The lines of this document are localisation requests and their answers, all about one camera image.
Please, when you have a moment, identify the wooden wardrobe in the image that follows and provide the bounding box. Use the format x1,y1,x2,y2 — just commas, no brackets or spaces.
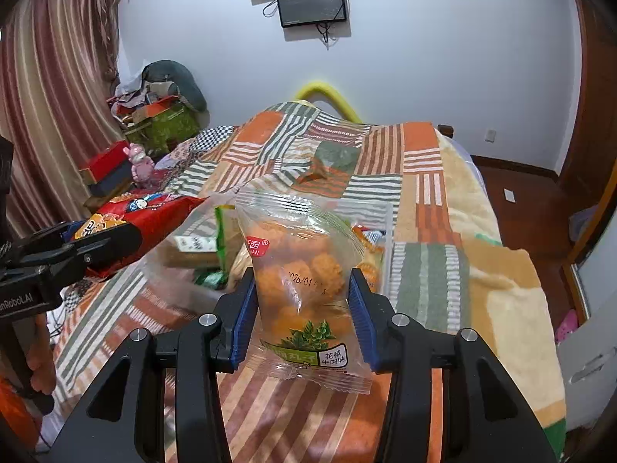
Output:
556,0,617,271

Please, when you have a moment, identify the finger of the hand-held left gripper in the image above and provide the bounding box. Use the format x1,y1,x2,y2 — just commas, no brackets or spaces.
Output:
57,223,144,278
13,223,80,259

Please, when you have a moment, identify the red gift box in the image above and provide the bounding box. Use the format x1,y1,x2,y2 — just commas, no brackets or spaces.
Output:
78,140,135,185

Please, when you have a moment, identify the striped brown curtain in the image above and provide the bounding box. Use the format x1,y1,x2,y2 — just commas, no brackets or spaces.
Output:
0,0,122,239

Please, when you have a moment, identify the red snack bag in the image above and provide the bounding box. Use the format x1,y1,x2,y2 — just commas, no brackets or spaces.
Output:
72,192,206,279

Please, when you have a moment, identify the small green snack packet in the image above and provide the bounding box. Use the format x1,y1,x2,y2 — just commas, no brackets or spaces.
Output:
194,270,229,291

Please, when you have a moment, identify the yellow hoop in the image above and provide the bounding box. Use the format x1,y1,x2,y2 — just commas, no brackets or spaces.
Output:
293,82,361,122

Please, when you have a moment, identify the person's orange clothing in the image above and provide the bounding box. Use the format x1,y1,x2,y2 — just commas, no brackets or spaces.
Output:
0,375,42,451

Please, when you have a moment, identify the pink plush toy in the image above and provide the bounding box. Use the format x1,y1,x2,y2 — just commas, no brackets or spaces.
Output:
122,143,156,185

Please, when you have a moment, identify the clear packet of orange balls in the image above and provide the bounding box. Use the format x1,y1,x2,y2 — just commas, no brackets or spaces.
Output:
233,189,375,395

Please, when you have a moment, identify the tall green snack packet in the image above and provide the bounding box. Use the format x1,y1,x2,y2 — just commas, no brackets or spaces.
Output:
213,204,243,272

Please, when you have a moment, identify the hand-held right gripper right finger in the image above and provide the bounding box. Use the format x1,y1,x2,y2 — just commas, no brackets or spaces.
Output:
348,267,558,463

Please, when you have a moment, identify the small black wall monitor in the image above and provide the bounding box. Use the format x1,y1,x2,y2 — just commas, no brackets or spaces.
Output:
275,0,349,29

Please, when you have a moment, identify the pink slipper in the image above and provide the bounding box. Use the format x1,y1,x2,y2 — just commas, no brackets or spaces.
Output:
554,309,579,344

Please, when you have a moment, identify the black cable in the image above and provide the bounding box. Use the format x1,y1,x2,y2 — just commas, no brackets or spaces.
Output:
315,20,339,50

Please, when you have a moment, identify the person's left hand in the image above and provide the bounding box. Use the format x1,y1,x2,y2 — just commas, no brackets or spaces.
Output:
25,309,59,396

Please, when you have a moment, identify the brown rice cake packet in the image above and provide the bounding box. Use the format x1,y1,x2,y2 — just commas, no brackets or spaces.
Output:
164,234,220,271

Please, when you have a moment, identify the checkered patchwork quilt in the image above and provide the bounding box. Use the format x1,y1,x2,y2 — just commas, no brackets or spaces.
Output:
153,125,239,174

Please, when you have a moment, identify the clear plastic storage container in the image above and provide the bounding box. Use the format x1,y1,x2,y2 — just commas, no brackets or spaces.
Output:
143,192,395,310

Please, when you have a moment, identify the white crumpled bag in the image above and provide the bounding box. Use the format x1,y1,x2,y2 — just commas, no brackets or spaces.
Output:
113,71,150,104

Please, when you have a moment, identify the orange cracker packet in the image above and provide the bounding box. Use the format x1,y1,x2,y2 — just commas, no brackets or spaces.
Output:
351,224,387,296

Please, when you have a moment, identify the green cardboard box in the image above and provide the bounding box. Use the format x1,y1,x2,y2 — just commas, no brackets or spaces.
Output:
126,102,202,154

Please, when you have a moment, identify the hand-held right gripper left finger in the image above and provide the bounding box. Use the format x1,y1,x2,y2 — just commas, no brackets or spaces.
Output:
46,267,260,463

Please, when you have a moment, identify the orange striped patchwork blanket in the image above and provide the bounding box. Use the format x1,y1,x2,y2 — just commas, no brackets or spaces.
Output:
51,100,451,463

